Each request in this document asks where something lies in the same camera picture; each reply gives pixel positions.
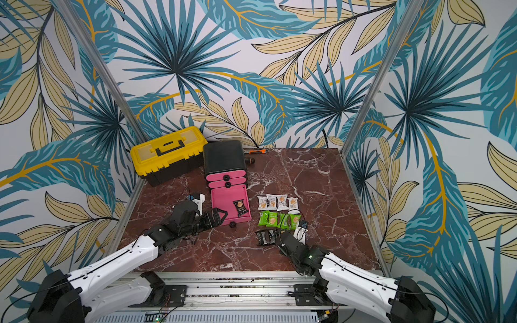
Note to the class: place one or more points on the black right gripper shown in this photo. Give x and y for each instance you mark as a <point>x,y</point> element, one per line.
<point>279,238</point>

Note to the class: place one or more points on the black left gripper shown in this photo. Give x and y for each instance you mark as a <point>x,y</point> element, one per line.
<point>218,221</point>

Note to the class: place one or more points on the green cookie packet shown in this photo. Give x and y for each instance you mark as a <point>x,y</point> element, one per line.
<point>284,221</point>
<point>273,220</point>
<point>264,218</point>
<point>294,220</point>

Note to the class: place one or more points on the black cookie packet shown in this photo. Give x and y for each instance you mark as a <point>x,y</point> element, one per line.
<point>241,208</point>
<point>261,237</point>
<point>270,237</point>

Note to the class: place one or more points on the white cookie packet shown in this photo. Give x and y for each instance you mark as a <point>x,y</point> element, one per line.
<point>293,205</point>
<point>262,203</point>
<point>282,202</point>
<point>271,202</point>

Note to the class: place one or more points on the pink top drawer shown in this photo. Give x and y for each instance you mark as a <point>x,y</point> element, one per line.
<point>225,176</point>

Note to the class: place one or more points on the black drawer cabinet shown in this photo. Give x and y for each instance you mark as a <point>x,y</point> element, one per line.
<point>223,156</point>

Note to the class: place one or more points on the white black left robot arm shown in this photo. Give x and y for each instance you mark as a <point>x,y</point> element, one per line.
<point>87,294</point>

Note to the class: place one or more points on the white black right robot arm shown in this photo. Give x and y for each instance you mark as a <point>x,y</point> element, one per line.
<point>337,281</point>

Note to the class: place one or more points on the yellow black toolbox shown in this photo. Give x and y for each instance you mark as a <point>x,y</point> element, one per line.
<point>170,156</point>

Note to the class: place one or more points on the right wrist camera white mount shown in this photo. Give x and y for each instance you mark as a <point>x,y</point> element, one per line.
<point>301,231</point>

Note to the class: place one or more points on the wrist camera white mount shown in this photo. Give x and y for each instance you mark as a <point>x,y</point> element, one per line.
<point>198,199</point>
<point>301,231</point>

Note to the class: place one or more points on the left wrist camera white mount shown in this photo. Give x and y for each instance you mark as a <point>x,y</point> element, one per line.
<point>198,199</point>

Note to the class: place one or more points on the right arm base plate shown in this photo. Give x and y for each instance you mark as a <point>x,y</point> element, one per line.
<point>313,295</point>

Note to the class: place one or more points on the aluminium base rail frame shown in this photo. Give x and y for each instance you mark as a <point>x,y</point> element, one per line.
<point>242,291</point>

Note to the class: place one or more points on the orange handled adjustable wrench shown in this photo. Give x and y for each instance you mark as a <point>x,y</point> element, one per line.
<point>255,151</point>

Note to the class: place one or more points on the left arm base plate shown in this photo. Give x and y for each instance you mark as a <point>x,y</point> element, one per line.
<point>169,296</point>

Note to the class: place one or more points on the aluminium left corner post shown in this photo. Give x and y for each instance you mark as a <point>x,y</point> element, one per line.
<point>72,19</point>

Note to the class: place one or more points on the aluminium corner post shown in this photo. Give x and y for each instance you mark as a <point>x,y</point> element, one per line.
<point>72,19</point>
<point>390,54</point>

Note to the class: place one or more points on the aluminium right corner post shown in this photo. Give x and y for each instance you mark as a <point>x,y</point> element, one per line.
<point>390,54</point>

